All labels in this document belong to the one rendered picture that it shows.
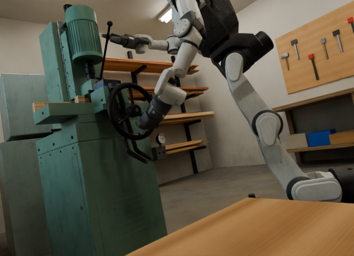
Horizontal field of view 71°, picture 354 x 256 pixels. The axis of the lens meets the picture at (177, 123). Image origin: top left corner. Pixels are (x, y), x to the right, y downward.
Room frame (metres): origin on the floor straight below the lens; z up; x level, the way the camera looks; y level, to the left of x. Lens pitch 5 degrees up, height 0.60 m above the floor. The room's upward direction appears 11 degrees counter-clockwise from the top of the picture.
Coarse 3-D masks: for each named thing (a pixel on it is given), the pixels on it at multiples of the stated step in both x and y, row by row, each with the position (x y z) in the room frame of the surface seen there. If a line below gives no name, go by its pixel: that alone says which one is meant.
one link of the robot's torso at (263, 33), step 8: (264, 32) 1.19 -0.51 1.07; (232, 40) 1.21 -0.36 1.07; (240, 40) 1.20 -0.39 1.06; (248, 40) 1.19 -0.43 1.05; (256, 40) 1.18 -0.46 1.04; (264, 40) 1.18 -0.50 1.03; (216, 48) 1.24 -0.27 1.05; (224, 48) 1.22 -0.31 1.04; (232, 48) 1.33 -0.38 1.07; (248, 48) 1.20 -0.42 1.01; (256, 48) 1.20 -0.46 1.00; (264, 48) 1.20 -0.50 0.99; (272, 48) 1.23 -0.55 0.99; (216, 56) 1.23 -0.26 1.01; (224, 56) 1.34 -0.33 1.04; (256, 56) 1.21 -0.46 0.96; (216, 64) 1.27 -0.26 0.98; (224, 72) 1.24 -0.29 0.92
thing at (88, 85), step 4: (88, 80) 1.39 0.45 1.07; (92, 80) 1.38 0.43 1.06; (96, 80) 1.39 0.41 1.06; (84, 84) 1.42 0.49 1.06; (88, 84) 1.39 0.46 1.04; (92, 84) 1.37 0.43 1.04; (84, 88) 1.43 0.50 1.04; (88, 88) 1.39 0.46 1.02; (92, 88) 1.37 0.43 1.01; (84, 92) 1.43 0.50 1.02; (84, 96) 1.46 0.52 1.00; (88, 96) 1.48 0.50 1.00
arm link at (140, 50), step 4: (136, 40) 1.58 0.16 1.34; (140, 40) 1.58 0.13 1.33; (144, 40) 1.60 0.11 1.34; (148, 40) 1.63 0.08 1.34; (136, 44) 1.59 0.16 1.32; (140, 44) 1.62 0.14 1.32; (132, 48) 1.61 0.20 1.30; (136, 48) 1.63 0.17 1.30; (140, 48) 1.63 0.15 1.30; (144, 48) 1.66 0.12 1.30; (136, 52) 1.65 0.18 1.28; (140, 52) 1.66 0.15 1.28; (144, 52) 1.67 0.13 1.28
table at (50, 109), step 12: (48, 108) 1.08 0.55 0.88; (60, 108) 1.11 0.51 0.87; (72, 108) 1.15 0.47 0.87; (84, 108) 1.20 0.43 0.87; (96, 108) 1.21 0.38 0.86; (120, 108) 1.24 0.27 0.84; (144, 108) 1.48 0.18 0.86; (36, 120) 1.19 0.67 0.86; (48, 120) 1.17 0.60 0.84; (60, 120) 1.22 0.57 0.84
